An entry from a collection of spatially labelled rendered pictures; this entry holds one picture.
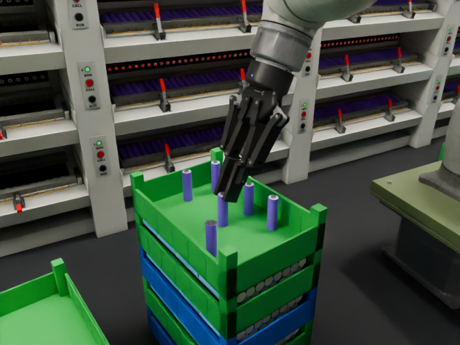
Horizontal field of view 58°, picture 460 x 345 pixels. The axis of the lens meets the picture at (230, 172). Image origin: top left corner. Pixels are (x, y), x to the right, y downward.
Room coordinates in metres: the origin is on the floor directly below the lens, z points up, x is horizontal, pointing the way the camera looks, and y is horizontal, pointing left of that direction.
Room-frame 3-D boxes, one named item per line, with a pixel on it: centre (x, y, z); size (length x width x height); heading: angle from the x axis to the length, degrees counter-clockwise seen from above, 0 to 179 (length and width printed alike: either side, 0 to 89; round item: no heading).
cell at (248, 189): (0.65, -0.03, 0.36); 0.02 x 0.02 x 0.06
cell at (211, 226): (0.53, 0.03, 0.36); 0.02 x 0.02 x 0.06
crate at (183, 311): (0.61, 0.02, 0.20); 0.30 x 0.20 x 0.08; 37
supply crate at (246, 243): (0.61, 0.02, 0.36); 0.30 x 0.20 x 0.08; 37
